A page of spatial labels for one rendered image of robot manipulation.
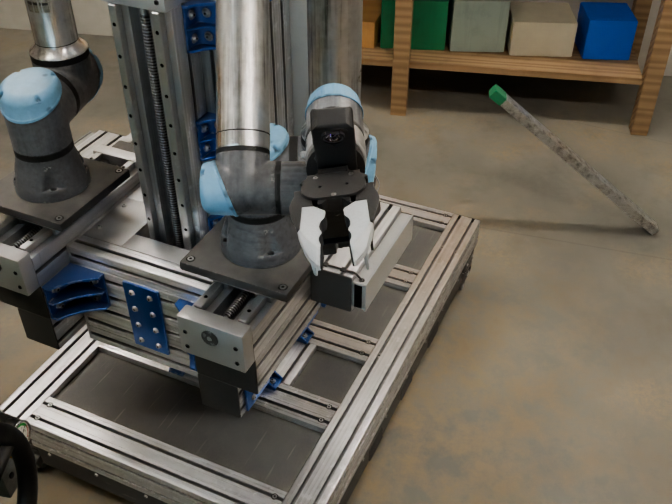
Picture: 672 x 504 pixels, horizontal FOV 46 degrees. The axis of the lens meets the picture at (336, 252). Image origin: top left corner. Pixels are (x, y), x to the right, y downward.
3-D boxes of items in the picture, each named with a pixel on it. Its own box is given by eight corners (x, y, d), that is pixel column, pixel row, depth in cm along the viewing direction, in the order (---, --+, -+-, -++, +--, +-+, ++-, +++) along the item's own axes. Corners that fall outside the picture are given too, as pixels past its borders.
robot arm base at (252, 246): (246, 212, 157) (243, 169, 151) (315, 231, 152) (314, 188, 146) (205, 255, 146) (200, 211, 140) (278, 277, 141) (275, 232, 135)
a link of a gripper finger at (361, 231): (387, 293, 82) (371, 240, 89) (382, 248, 78) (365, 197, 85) (358, 299, 81) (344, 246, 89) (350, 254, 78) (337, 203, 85)
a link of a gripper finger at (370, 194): (388, 229, 83) (373, 184, 90) (386, 218, 82) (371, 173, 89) (343, 238, 83) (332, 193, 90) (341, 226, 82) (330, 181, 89)
